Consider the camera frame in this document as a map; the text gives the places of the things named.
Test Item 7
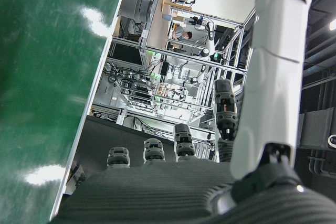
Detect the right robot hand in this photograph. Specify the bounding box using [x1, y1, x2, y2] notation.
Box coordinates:
[49, 0, 336, 224]

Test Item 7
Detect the black computer monitor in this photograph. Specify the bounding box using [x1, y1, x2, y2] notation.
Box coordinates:
[70, 115, 220, 180]

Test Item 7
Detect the seated person in grey shirt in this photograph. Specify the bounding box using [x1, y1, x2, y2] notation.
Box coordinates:
[172, 23, 194, 41]

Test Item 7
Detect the green conveyor belt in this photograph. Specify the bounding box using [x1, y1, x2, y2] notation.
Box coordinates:
[0, 0, 132, 222]

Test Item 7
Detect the grey cylindrical bin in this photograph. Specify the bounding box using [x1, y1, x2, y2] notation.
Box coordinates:
[119, 0, 154, 23]

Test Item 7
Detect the aluminium frame cage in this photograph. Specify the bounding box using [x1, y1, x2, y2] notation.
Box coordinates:
[104, 0, 257, 130]

